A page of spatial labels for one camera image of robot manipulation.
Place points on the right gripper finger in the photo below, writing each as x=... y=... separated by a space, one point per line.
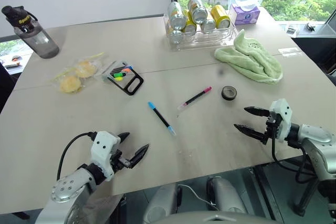
x=252 y=132
x=258 y=111

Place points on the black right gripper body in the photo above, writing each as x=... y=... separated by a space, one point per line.
x=272 y=128

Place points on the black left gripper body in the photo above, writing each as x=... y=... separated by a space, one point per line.
x=119 y=162

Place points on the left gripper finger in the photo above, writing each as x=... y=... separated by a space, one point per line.
x=139 y=155
x=124 y=136

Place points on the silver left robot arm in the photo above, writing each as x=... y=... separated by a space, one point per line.
x=65 y=190

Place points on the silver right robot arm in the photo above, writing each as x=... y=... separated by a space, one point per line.
x=316 y=134

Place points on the black pen blue caps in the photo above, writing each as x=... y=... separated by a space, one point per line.
x=160 y=117

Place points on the black pouch with highlighters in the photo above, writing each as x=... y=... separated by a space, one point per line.
x=128 y=83

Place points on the yellow highlighter marker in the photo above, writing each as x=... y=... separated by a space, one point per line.
x=119 y=78

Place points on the green highlighter marker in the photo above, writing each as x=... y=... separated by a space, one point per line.
x=119 y=74

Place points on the black pen pink caps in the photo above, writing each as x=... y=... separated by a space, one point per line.
x=195 y=97

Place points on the orange highlighter marker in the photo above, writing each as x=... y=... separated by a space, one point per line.
x=126 y=70

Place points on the purple tissue box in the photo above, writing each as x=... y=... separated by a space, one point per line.
x=245 y=15

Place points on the black tape roll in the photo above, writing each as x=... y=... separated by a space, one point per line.
x=229 y=93

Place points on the green towel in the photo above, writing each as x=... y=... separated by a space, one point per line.
x=252 y=61

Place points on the grey rounded robot leg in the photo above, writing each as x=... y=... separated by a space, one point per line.
x=162 y=203
x=227 y=195

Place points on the round yellow bread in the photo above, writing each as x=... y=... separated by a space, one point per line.
x=69 y=84
x=85 y=69

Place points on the clear plastic bread bag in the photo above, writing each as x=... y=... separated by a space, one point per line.
x=78 y=73

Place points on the clear plastic can rack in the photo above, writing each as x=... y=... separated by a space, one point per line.
x=207 y=40

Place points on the grey robot torso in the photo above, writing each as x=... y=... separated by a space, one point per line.
x=210 y=218

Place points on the silver drink can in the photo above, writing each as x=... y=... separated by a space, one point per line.
x=208 y=26
x=176 y=36
x=177 y=16
x=197 y=10

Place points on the yellow drink can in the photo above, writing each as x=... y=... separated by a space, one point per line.
x=221 y=16
x=190 y=24

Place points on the dark grey water bottle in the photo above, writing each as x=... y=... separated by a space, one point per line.
x=36 y=37

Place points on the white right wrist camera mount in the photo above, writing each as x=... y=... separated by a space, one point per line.
x=283 y=119

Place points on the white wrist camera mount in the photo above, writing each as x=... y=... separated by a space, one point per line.
x=103 y=146
x=283 y=119

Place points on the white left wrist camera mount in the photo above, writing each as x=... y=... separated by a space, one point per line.
x=103 y=146

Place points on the black table frame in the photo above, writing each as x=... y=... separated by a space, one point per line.
x=267 y=195

